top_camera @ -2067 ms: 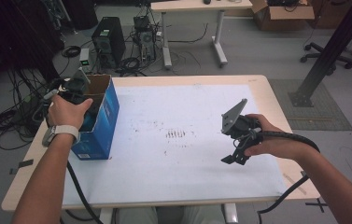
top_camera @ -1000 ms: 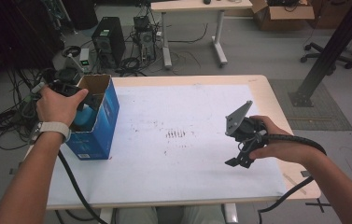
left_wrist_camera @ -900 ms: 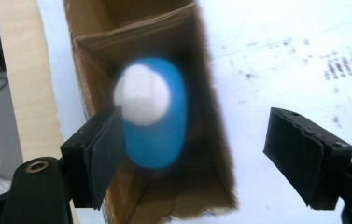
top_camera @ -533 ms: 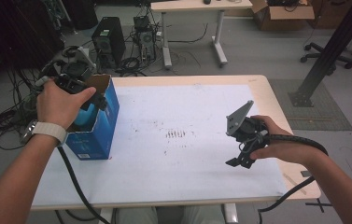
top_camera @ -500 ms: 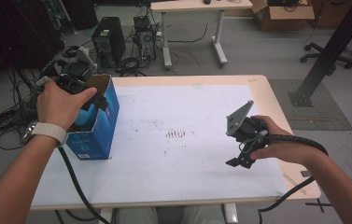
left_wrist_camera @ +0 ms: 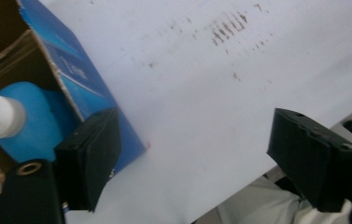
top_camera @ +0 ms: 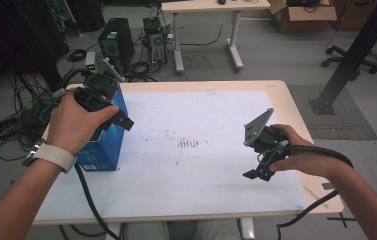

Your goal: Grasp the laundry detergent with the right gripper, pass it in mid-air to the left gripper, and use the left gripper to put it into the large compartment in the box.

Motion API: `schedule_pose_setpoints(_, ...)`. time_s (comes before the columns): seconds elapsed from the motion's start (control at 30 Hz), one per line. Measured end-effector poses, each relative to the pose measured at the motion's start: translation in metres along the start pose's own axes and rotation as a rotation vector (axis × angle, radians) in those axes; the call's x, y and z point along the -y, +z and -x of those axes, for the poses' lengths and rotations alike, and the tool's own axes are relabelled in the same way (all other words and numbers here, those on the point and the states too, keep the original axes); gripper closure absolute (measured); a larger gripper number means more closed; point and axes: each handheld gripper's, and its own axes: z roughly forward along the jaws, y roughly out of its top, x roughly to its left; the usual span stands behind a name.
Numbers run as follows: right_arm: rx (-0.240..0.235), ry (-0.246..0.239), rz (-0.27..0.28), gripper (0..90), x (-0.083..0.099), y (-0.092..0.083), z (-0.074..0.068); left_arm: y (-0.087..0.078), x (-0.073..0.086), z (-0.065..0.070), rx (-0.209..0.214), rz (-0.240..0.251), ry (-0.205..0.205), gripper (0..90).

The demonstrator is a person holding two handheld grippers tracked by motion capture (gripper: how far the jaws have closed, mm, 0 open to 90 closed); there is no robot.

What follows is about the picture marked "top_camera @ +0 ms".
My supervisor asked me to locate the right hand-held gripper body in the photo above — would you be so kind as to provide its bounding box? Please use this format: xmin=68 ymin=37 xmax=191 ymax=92
xmin=243 ymin=107 xmax=292 ymax=168

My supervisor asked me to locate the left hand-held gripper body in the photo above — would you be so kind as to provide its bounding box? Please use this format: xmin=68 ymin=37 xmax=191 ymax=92
xmin=72 ymin=56 xmax=126 ymax=113

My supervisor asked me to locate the blue cardboard box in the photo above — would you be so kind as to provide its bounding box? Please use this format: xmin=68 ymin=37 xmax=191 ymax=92
xmin=75 ymin=84 xmax=129 ymax=173

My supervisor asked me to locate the person's left hand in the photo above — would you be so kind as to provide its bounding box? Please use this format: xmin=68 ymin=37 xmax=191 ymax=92
xmin=45 ymin=89 xmax=121 ymax=156

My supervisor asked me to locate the person's right hand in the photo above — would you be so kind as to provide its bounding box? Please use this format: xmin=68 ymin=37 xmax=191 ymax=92
xmin=269 ymin=123 xmax=344 ymax=178

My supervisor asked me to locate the small grey device green light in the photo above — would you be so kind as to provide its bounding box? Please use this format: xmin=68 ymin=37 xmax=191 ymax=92
xmin=84 ymin=51 xmax=97 ymax=73

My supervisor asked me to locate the light wooden table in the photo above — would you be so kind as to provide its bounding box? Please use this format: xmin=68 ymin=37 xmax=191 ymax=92
xmin=31 ymin=79 xmax=344 ymax=227

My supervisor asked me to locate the pale tape strip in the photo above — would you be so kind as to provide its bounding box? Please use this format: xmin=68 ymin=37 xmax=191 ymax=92
xmin=302 ymin=184 xmax=329 ymax=210

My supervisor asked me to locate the black computer tower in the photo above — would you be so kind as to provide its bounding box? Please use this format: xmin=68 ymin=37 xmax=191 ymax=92
xmin=97 ymin=17 xmax=136 ymax=75

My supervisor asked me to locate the white table leg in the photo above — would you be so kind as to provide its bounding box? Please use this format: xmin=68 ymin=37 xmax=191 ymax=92
xmin=239 ymin=217 xmax=257 ymax=240

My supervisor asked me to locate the white table mat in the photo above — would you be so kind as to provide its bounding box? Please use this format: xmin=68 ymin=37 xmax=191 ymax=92
xmin=33 ymin=90 xmax=310 ymax=222

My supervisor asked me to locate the grey floor mat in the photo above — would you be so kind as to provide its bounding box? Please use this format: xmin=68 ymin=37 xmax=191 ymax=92
xmin=287 ymin=84 xmax=377 ymax=141

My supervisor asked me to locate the black office chair base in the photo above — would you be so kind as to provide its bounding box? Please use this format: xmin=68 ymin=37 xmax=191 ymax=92
xmin=320 ymin=44 xmax=377 ymax=82

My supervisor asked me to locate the black metal stand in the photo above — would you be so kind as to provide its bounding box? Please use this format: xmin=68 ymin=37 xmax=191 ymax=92
xmin=308 ymin=0 xmax=377 ymax=116

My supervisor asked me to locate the open brown cardboard box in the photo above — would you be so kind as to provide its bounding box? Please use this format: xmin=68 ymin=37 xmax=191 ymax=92
xmin=268 ymin=0 xmax=338 ymax=34

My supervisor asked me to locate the background desk with white legs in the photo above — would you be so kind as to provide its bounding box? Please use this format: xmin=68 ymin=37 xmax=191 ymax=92
xmin=160 ymin=0 xmax=272 ymax=75

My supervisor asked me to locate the coiled black cable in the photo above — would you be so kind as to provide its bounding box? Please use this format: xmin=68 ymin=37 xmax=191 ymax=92
xmin=65 ymin=48 xmax=88 ymax=63

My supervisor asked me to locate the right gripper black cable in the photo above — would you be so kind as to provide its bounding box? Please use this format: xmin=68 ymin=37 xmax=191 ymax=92
xmin=275 ymin=144 xmax=355 ymax=240

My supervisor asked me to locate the beige strap wristwatch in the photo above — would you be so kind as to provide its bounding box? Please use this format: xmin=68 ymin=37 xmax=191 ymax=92
xmin=21 ymin=139 xmax=78 ymax=175

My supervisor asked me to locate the open frame computer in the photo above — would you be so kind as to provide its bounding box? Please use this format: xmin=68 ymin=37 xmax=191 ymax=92
xmin=141 ymin=16 xmax=169 ymax=68

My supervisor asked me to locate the tangle of black floor cables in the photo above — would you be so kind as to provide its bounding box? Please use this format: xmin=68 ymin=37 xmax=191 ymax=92
xmin=0 ymin=71 xmax=59 ymax=162

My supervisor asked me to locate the long black floor cable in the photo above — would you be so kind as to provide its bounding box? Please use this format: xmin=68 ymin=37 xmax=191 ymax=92
xmin=179 ymin=24 xmax=224 ymax=47

